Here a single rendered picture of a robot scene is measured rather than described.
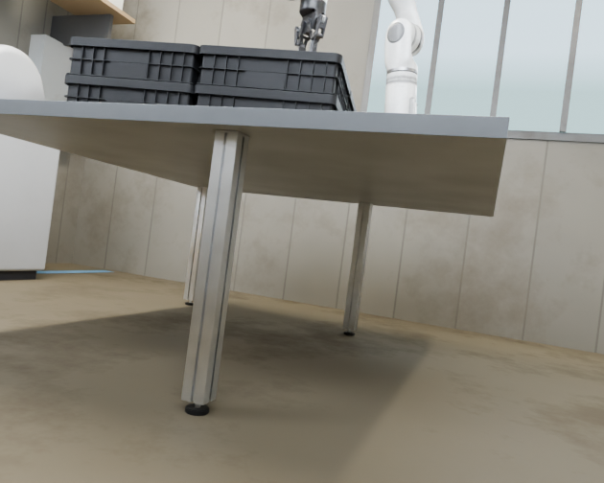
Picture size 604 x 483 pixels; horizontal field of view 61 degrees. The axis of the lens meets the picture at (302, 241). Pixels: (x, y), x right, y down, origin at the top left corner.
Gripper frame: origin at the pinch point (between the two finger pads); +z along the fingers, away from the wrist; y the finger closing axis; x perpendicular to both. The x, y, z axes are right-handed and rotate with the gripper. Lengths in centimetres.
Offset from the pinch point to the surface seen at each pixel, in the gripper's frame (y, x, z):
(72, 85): 38, 54, 18
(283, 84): -5.1, 8.9, 12.6
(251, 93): 0.2, 15.2, 15.7
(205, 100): 10.0, 24.1, 18.4
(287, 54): -5.4, 9.1, 4.5
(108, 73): 31, 46, 13
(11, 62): 200, 65, -20
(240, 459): -41, 27, 96
